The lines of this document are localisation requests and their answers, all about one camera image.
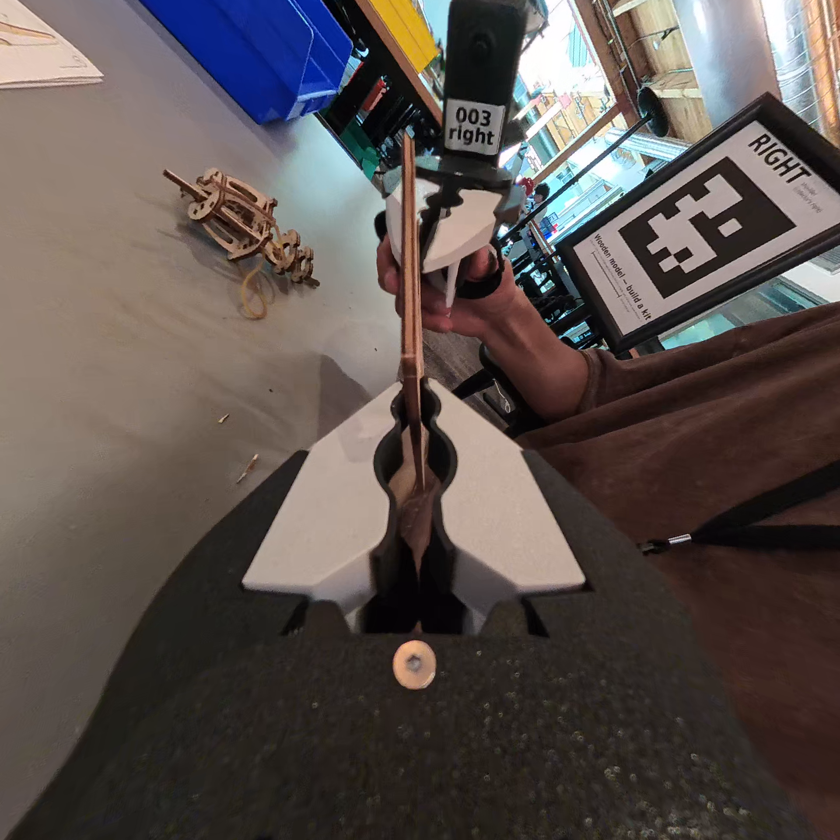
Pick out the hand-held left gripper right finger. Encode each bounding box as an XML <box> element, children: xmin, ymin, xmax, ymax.
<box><xmin>427</xmin><ymin>381</ymin><xmax>587</xmax><ymax>634</ymax></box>

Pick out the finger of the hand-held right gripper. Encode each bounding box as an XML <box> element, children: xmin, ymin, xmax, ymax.
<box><xmin>385</xmin><ymin>176</ymin><xmax>442</xmax><ymax>263</ymax></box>
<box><xmin>420</xmin><ymin>184</ymin><xmax>526</xmax><ymax>275</ymax></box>

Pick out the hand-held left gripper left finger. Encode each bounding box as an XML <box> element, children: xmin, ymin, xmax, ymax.
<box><xmin>241</xmin><ymin>382</ymin><xmax>404</xmax><ymax>632</ymax></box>

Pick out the thin plywood parts sheet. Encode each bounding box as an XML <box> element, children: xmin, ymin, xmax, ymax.
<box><xmin>398</xmin><ymin>130</ymin><xmax>435</xmax><ymax>565</ymax></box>

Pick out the person's right forearm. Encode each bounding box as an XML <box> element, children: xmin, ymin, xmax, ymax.
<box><xmin>482</xmin><ymin>289</ymin><xmax>840</xmax><ymax>460</ymax></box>

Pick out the assembled wooden model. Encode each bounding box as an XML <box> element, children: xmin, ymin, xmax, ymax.
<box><xmin>163</xmin><ymin>167</ymin><xmax>322</xmax><ymax>287</ymax></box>

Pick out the person's right hand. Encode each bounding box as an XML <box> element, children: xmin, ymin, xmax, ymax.
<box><xmin>377</xmin><ymin>235</ymin><xmax>547</xmax><ymax>342</ymax></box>

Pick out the green plastic bin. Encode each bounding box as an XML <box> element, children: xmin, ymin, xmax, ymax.
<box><xmin>338</xmin><ymin>121</ymin><xmax>383</xmax><ymax>179</ymax></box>

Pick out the yellow plastic bin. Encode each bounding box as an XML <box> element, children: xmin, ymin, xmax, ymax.
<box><xmin>367</xmin><ymin>0</ymin><xmax>441</xmax><ymax>74</ymax></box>

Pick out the yellow rubber band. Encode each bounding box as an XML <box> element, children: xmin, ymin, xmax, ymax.
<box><xmin>241</xmin><ymin>226</ymin><xmax>298</xmax><ymax>321</ymax></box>

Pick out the blue plastic bin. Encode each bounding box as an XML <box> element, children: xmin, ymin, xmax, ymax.
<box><xmin>140</xmin><ymin>0</ymin><xmax>355</xmax><ymax>126</ymax></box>

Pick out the black framed tag sign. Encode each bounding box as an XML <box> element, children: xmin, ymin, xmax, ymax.
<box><xmin>554</xmin><ymin>92</ymin><xmax>840</xmax><ymax>355</ymax></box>

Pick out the paper instruction booklet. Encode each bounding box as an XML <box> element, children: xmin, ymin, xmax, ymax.
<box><xmin>0</xmin><ymin>0</ymin><xmax>105</xmax><ymax>90</ymax></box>

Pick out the black strap with metal clip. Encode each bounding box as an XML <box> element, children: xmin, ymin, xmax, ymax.
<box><xmin>640</xmin><ymin>459</ymin><xmax>840</xmax><ymax>556</ymax></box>

